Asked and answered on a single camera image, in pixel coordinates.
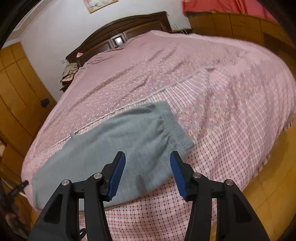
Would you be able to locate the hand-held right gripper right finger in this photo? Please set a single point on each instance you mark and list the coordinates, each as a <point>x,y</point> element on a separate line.
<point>179,176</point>

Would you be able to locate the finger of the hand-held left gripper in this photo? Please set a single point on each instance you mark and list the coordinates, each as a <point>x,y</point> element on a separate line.
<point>19,186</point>

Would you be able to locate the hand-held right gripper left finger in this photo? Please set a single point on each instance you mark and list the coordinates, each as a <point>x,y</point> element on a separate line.
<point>116,176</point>

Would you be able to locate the grey fleece pants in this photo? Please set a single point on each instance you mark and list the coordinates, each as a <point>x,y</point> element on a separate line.
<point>115,139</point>

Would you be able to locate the black wardrobe knob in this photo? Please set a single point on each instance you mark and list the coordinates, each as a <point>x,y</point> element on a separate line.
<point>44,102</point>

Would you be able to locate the wooden wardrobe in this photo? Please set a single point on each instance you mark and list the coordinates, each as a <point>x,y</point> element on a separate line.
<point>16,92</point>

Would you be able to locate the pink floral bedspread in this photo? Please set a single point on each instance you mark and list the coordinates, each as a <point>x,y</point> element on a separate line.
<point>208,81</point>

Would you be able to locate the pile of clothes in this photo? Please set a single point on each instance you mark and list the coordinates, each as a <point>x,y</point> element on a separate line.
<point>69,71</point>

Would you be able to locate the small pink cloth item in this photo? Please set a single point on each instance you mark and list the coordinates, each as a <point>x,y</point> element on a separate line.
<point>79,54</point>

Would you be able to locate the dry twigs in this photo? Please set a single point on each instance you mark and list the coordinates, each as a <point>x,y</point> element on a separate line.
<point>181,30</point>

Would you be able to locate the dark wooden headboard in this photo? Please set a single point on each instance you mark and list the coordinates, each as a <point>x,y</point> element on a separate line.
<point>129,25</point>

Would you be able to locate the low wooden cabinet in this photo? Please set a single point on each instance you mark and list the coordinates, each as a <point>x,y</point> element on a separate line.
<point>231,25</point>

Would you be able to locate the floral curtain with red band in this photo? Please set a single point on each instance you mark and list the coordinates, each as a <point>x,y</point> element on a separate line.
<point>219,5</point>

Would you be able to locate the framed wall picture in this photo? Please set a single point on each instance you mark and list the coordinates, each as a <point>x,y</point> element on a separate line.
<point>97,4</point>

